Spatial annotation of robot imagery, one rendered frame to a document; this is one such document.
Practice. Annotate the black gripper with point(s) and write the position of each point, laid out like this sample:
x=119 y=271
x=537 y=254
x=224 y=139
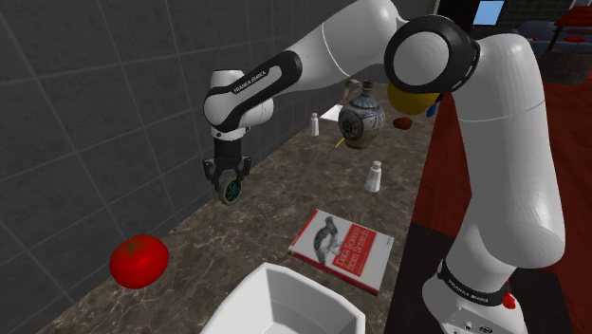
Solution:
x=227 y=152

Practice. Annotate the small blue object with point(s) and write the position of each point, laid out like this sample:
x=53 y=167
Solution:
x=432 y=110

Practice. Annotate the white angular bowl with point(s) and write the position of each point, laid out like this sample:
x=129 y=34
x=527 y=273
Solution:
x=296 y=300

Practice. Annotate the green round dark-rimmed disc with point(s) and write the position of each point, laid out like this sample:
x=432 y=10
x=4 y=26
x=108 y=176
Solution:
x=231 y=189

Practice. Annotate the red and white book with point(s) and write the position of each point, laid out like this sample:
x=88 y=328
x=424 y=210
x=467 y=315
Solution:
x=351 y=254

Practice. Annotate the brown-red oval object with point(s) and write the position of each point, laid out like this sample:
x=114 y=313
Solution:
x=403 y=123

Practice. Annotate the red table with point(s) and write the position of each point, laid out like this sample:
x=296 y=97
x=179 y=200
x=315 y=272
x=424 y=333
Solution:
x=576 y=17

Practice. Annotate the window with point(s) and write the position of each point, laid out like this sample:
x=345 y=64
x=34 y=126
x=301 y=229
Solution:
x=488 y=12

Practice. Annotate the orange pencil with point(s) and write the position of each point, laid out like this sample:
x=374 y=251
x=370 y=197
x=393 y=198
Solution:
x=340 y=142

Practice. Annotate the white flat sheet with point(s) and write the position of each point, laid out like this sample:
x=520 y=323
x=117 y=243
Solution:
x=331 y=113

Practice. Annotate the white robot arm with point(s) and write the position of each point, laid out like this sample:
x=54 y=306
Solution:
x=504 y=152

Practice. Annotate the white shaker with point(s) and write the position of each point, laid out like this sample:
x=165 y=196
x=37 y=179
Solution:
x=314 y=126
x=373 y=179

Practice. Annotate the patterned grey ceramic jug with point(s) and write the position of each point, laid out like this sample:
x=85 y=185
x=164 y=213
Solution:
x=360 y=121

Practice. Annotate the blue sofa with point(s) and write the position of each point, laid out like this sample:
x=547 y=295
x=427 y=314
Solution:
x=541 y=39

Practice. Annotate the yellow round object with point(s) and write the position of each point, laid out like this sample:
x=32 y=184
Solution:
x=409 y=102

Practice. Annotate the red tomato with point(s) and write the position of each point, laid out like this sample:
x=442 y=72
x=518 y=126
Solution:
x=138 y=262

